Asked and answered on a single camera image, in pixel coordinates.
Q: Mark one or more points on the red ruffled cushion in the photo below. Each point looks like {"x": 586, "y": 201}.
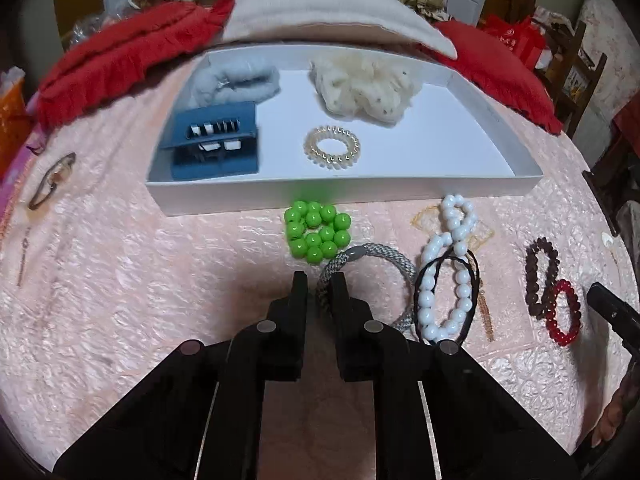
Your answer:
{"x": 112, "y": 61}

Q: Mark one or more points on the person's right hand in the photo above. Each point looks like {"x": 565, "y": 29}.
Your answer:
{"x": 613, "y": 416}

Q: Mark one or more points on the white pillow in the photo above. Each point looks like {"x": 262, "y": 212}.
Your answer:
{"x": 360, "y": 21}

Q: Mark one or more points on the brown hair clip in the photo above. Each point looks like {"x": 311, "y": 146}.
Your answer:
{"x": 54, "y": 177}

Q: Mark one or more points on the clear plastic bag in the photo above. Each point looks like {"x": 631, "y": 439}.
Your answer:
{"x": 87, "y": 27}

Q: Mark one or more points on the pink textured bedspread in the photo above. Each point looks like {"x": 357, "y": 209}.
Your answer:
{"x": 98, "y": 285}

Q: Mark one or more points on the red shopping bag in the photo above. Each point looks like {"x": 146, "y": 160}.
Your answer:
{"x": 525, "y": 39}

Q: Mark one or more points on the orange plastic basket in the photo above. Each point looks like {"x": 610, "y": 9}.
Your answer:
{"x": 15, "y": 124}

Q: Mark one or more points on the cream fluffy scrunchie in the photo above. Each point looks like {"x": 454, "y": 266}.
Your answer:
{"x": 351, "y": 85}

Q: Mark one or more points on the red plain cushion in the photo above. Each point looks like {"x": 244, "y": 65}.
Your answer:
{"x": 492, "y": 67}

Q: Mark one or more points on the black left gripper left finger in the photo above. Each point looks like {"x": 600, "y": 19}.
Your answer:
{"x": 272, "y": 350}

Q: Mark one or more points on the blue hair claw clip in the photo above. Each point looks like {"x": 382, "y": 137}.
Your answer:
{"x": 213, "y": 142}

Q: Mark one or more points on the light blue fluffy scrunchie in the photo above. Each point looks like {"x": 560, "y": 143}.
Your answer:
{"x": 242, "y": 80}

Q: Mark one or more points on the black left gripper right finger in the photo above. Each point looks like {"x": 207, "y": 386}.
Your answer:
{"x": 366, "y": 349}

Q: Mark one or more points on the white shallow box tray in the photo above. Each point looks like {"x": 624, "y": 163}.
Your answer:
{"x": 450, "y": 141}

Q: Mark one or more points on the wooden chair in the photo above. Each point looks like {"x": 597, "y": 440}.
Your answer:
{"x": 567, "y": 71}

